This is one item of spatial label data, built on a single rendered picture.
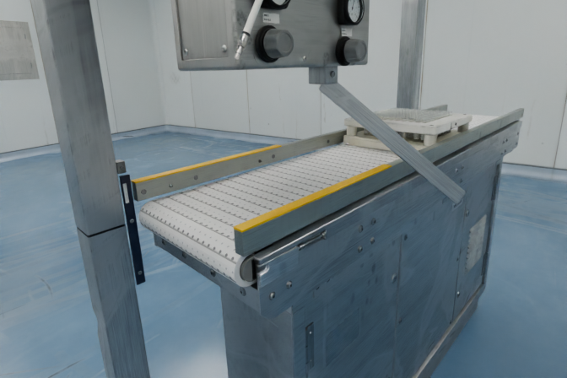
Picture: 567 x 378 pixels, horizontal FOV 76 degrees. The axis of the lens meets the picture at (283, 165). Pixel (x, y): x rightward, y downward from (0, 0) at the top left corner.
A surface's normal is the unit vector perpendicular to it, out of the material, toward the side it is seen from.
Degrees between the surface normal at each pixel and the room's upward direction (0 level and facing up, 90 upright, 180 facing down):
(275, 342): 90
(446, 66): 90
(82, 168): 90
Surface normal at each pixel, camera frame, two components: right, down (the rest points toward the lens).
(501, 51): -0.59, 0.23
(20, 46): 0.80, 0.14
